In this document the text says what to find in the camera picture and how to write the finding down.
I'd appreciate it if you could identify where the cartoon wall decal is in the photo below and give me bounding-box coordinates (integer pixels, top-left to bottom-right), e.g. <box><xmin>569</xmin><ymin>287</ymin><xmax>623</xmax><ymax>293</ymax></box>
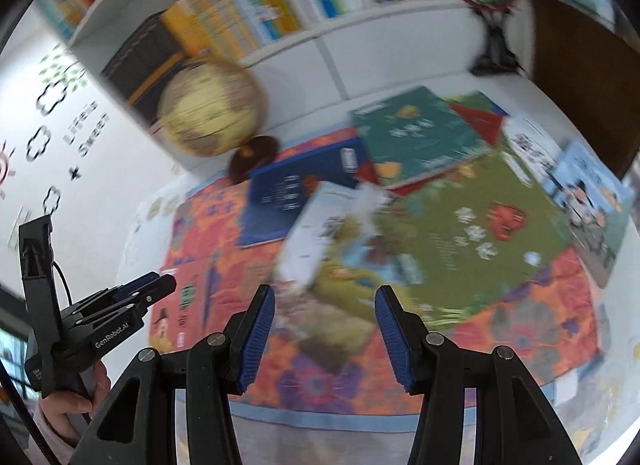
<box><xmin>0</xmin><ymin>42</ymin><xmax>111</xmax><ymax>251</ymax></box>

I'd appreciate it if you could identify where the person's left forearm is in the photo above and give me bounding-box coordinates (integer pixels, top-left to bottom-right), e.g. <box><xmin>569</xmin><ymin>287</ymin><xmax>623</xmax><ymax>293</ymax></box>
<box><xmin>27</xmin><ymin>405</ymin><xmax>81</xmax><ymax>463</ymax></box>

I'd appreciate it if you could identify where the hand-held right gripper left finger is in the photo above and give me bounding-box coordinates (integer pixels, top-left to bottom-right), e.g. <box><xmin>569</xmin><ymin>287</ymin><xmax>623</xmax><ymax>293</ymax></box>
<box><xmin>67</xmin><ymin>285</ymin><xmax>277</xmax><ymax>465</ymax></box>

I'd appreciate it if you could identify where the orange floral mat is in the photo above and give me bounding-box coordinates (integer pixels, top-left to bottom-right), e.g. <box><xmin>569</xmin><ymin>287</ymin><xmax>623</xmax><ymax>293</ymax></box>
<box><xmin>160</xmin><ymin>130</ymin><xmax>608</xmax><ymax>418</ymax></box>

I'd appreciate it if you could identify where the white illustrated book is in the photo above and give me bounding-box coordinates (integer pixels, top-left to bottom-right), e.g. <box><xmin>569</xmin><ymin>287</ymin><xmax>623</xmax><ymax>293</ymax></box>
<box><xmin>502</xmin><ymin>115</ymin><xmax>568</xmax><ymax>191</ymax></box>

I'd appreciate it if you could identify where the dark wooden cabinet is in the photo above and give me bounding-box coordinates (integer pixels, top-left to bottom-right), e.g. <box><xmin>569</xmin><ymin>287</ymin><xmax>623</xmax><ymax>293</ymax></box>
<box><xmin>520</xmin><ymin>0</ymin><xmax>640</xmax><ymax>181</ymax></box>

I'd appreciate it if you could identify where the person's left hand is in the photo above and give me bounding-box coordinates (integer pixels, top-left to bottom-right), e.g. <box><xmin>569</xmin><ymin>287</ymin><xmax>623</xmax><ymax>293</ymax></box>
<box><xmin>40</xmin><ymin>362</ymin><xmax>112</xmax><ymax>442</ymax></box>

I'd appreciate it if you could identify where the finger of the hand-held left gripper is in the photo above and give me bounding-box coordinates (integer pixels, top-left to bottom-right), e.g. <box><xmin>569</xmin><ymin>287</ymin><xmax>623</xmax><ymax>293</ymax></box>
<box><xmin>75</xmin><ymin>272</ymin><xmax>162</xmax><ymax>311</ymax></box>
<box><xmin>107</xmin><ymin>275</ymin><xmax>178</xmax><ymax>318</ymax></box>

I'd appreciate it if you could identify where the white book with bunnies cover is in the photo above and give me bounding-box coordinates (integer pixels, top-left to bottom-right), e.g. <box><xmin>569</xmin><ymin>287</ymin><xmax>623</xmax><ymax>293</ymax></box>
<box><xmin>272</xmin><ymin>180</ymin><xmax>396</xmax><ymax>378</ymax></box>

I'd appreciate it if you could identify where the green book with tulip cover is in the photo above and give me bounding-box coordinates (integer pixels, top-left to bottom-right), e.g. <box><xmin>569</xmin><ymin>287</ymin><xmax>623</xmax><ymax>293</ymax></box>
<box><xmin>347</xmin><ymin>85</ymin><xmax>496</xmax><ymax>191</ymax></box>

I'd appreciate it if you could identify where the pink poetry book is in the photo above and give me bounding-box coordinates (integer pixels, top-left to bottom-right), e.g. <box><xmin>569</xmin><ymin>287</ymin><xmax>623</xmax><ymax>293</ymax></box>
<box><xmin>164</xmin><ymin>257</ymin><xmax>237</xmax><ymax>352</ymax></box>

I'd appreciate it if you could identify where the olive green book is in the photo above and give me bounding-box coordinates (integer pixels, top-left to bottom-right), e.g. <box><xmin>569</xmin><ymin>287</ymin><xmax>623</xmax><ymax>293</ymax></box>
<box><xmin>385</xmin><ymin>152</ymin><xmax>576</xmax><ymax>323</ymax></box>

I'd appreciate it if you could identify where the white book with pond cover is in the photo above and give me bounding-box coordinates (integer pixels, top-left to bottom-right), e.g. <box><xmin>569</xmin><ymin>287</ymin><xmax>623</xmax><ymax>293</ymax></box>
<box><xmin>310</xmin><ymin>210</ymin><xmax>431</xmax><ymax>326</ymax></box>

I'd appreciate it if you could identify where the antique style desk globe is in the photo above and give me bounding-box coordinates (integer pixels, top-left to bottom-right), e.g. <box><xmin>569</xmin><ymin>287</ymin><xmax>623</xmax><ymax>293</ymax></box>
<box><xmin>157</xmin><ymin>58</ymin><xmax>281</xmax><ymax>183</ymax></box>

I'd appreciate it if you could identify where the navy blue storybook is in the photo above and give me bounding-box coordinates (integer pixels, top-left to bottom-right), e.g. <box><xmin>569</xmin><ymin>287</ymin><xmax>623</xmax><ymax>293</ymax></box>
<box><xmin>239</xmin><ymin>145</ymin><xmax>372</xmax><ymax>249</ymax></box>

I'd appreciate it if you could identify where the row of black and yellow books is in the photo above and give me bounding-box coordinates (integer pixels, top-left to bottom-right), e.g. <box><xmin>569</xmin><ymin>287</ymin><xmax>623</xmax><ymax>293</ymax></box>
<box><xmin>100</xmin><ymin>0</ymin><xmax>302</xmax><ymax>121</ymax></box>

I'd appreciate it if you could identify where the light blue cartoon book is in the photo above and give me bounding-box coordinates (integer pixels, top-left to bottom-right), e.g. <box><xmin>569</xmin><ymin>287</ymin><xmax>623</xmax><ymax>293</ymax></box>
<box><xmin>542</xmin><ymin>139</ymin><xmax>636</xmax><ymax>288</ymax></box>

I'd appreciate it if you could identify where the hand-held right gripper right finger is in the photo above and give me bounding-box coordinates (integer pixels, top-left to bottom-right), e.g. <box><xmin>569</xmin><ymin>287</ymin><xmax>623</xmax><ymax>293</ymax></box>
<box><xmin>374</xmin><ymin>286</ymin><xmax>583</xmax><ymax>465</ymax></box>

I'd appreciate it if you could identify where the white bookshelf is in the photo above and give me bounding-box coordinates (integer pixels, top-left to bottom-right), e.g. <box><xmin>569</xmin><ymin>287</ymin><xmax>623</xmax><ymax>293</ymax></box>
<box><xmin>35</xmin><ymin>0</ymin><xmax>501</xmax><ymax>176</ymax></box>

